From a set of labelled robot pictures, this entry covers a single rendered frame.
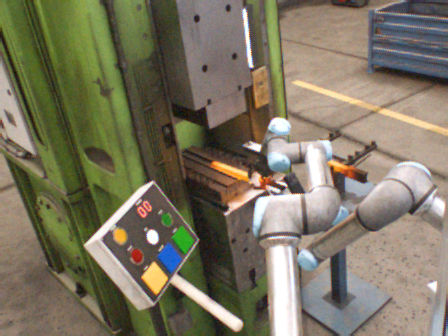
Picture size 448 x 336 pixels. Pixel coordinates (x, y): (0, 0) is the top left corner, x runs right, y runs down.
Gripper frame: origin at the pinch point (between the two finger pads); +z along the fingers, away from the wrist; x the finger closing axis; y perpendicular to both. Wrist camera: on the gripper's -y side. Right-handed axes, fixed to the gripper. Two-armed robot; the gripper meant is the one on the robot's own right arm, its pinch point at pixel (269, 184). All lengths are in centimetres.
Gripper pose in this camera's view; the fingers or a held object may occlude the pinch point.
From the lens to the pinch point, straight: 196.9
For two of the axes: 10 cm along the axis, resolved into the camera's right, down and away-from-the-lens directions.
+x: 7.3, -4.2, 5.4
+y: 1.5, 8.7, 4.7
